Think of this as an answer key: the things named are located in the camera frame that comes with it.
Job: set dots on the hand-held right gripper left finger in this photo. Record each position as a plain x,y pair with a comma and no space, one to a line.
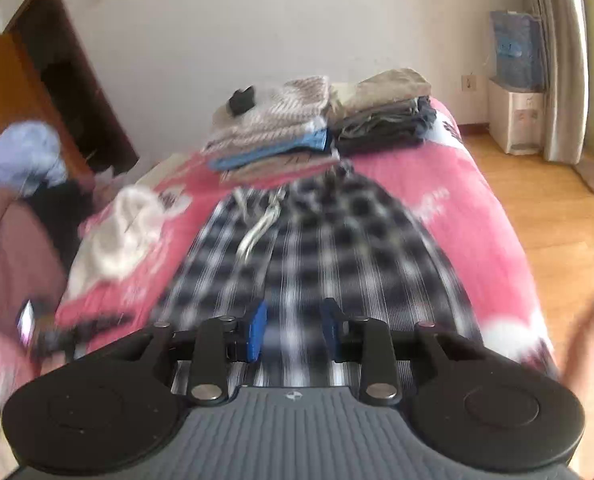
257,330

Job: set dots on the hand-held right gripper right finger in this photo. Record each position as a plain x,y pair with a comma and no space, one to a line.
329,330

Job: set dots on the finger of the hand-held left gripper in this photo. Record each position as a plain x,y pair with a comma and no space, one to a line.
102,327

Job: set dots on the cream white garment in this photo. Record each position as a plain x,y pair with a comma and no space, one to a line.
122,235

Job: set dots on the small black item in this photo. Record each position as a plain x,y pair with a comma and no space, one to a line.
242,101

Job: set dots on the orange wooden door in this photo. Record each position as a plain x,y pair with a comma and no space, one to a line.
7,85

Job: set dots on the pink floral blanket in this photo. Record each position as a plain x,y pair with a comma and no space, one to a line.
477,200

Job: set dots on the stack of dark folded clothes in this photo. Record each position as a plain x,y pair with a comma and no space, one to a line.
382,120

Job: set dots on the stack of light folded clothes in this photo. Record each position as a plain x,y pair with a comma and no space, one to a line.
267,130

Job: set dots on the dark wooden door frame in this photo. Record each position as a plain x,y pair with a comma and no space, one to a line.
77,90

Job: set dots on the brown pink quilt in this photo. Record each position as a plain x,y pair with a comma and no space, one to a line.
12,260

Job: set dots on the light blue garment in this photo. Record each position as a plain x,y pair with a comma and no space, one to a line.
22,155

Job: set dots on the black white plaid pants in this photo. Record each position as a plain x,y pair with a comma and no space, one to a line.
327,250

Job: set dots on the grey curtain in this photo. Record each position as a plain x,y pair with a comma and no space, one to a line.
562,85

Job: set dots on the person's bare foot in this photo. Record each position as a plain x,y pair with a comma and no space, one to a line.
589,345

